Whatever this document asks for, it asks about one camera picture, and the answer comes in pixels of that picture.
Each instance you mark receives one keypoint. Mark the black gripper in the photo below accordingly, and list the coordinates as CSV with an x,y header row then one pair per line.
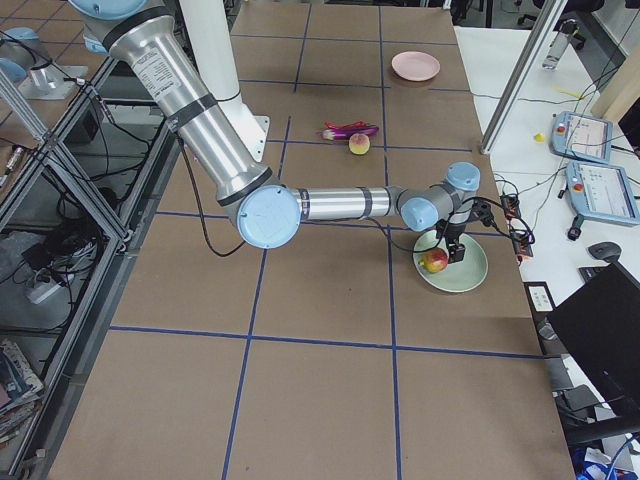
x,y
456,233

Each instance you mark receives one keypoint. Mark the red-yellow pomegranate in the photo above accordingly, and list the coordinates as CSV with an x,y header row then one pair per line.
x,y
434,260

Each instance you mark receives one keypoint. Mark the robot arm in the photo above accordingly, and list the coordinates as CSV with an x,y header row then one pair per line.
x,y
200,98

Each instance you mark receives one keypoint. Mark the light green plate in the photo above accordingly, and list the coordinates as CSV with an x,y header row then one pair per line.
x,y
457,277

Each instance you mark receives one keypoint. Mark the orange power strip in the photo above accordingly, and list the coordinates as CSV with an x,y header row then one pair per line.
x,y
521,235

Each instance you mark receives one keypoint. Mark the pink-green peach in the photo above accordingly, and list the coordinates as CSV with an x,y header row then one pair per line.
x,y
359,144

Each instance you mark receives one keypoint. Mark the black computer mouse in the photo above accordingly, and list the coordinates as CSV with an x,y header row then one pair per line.
x,y
606,251

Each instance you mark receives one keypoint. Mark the lower teach pendant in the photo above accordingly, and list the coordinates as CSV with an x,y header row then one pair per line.
x,y
601,193

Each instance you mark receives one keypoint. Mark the teach pendant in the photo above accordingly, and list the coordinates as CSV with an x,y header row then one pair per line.
x,y
601,193
581,137

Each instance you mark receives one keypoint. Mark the black laptop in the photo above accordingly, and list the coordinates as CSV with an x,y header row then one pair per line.
x,y
599,327

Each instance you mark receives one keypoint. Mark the red chili pepper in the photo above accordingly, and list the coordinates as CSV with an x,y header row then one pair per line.
x,y
352,126

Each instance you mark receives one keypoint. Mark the purple eggplant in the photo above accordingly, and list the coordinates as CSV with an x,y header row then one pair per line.
x,y
339,134

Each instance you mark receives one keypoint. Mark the upper teach pendant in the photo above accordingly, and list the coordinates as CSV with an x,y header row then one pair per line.
x,y
581,137

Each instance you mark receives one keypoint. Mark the pink plate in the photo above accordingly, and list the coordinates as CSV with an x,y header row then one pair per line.
x,y
415,66

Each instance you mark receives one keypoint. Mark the plastic water bottle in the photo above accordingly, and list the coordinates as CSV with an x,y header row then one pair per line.
x,y
563,37

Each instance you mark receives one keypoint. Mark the white power strip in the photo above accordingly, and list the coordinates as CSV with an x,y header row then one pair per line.
x,y
42,291

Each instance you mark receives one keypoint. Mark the stack of magazines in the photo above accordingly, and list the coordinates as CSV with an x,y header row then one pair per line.
x,y
21,390

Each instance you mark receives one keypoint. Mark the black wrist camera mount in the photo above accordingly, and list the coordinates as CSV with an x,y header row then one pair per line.
x,y
481,212

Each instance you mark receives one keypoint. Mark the aluminium frame post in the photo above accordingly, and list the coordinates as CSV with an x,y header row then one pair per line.
x,y
544,24

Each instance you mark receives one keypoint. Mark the aluminium frame rail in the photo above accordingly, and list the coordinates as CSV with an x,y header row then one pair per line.
x,y
81,178

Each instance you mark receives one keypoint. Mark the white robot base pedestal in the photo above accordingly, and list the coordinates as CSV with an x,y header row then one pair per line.
x,y
208,32

